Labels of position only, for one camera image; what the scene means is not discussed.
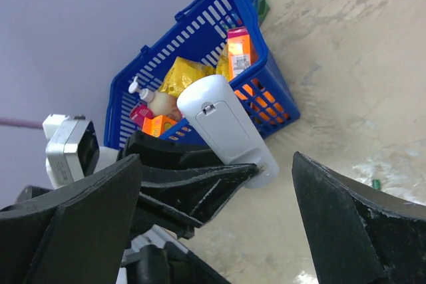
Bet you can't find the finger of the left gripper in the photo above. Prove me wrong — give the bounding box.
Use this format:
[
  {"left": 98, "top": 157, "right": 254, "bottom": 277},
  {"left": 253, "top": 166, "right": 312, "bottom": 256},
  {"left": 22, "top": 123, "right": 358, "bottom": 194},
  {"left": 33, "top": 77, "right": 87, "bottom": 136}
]
[{"left": 118, "top": 131, "right": 223, "bottom": 168}]

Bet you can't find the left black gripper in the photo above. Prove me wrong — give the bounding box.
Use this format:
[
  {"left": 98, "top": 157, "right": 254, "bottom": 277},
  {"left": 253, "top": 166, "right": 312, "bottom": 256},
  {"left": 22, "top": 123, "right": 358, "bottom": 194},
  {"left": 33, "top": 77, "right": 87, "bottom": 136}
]
[{"left": 116, "top": 164, "right": 259, "bottom": 284}]

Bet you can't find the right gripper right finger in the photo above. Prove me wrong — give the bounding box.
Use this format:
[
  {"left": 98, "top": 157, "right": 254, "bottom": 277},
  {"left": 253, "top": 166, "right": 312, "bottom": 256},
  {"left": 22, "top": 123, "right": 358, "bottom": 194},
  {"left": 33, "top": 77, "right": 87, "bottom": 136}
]
[{"left": 292, "top": 152, "right": 425, "bottom": 283}]

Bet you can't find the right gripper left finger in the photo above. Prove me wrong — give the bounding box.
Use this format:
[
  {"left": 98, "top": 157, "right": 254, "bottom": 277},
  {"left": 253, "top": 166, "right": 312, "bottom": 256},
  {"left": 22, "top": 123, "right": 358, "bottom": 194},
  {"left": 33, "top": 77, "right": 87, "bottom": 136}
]
[{"left": 1, "top": 155, "right": 142, "bottom": 283}]

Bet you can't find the white remote control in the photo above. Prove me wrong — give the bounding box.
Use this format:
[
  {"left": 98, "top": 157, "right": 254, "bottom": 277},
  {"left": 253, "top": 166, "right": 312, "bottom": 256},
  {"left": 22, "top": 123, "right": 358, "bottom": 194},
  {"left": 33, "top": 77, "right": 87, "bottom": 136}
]
[{"left": 177, "top": 74, "right": 280, "bottom": 188}]

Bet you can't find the small orange box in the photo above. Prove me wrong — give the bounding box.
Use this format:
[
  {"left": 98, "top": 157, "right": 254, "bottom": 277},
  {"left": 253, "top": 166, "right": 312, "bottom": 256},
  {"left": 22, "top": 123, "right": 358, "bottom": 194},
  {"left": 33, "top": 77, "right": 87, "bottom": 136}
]
[{"left": 142, "top": 115, "right": 176, "bottom": 138}]

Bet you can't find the pink box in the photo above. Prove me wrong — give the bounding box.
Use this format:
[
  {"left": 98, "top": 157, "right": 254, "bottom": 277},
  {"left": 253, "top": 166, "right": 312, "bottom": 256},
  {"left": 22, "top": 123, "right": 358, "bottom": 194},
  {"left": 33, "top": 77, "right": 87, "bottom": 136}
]
[{"left": 129, "top": 104, "right": 154, "bottom": 127}]

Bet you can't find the soap pump bottle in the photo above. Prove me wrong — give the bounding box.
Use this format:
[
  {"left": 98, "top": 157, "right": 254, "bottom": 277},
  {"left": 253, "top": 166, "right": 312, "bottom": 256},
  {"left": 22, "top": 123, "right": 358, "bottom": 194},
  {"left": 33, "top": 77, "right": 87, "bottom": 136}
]
[{"left": 128, "top": 76, "right": 182, "bottom": 122}]

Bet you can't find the yellow snack bag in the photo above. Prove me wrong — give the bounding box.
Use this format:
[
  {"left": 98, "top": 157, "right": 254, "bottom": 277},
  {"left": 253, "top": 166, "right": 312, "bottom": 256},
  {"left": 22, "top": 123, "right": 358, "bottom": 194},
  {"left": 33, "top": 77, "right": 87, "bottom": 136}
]
[
  {"left": 158, "top": 57, "right": 215, "bottom": 98},
  {"left": 216, "top": 45, "right": 231, "bottom": 82}
]

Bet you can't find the blue plastic shopping basket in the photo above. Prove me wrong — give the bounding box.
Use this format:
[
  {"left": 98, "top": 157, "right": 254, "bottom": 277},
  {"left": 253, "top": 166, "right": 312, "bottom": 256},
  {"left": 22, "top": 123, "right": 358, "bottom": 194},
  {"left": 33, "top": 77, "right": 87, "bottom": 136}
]
[{"left": 103, "top": 0, "right": 300, "bottom": 149}]

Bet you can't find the orange juice carton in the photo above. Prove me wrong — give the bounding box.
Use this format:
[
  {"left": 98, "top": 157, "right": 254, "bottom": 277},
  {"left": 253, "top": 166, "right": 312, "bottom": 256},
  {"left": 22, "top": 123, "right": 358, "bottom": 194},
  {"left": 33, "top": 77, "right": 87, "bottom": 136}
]
[{"left": 227, "top": 27, "right": 258, "bottom": 79}]

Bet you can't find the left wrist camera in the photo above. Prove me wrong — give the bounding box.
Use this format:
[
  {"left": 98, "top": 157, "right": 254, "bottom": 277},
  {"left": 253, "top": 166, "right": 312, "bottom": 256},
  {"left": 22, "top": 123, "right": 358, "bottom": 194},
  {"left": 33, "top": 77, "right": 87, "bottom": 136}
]
[{"left": 42, "top": 114, "right": 100, "bottom": 189}]

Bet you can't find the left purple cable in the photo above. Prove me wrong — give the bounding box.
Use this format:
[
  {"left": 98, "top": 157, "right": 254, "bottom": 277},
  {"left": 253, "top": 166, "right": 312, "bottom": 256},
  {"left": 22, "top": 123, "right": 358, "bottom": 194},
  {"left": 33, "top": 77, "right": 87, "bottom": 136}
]
[{"left": 0, "top": 116, "right": 44, "bottom": 129}]

